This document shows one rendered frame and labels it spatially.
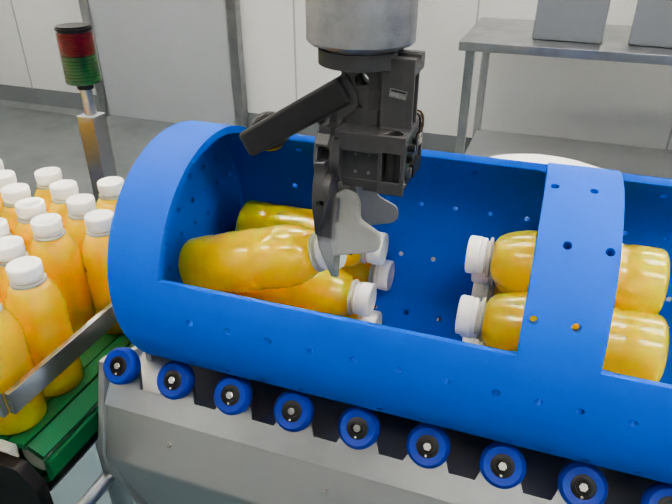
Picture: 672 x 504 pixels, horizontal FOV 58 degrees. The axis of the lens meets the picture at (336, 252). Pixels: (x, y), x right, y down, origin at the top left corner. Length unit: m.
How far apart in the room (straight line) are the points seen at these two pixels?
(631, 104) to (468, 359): 3.46
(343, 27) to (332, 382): 0.32
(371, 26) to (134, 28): 4.31
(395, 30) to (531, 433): 0.36
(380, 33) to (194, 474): 0.55
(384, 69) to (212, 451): 0.48
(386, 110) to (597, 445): 0.33
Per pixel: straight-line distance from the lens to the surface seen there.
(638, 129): 3.98
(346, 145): 0.52
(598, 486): 0.67
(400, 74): 0.51
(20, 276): 0.79
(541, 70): 3.88
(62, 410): 0.86
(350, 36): 0.49
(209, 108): 4.58
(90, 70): 1.23
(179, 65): 4.62
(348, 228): 0.56
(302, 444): 0.71
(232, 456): 0.76
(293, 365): 0.60
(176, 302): 0.62
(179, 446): 0.79
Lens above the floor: 1.45
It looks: 30 degrees down
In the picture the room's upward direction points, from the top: straight up
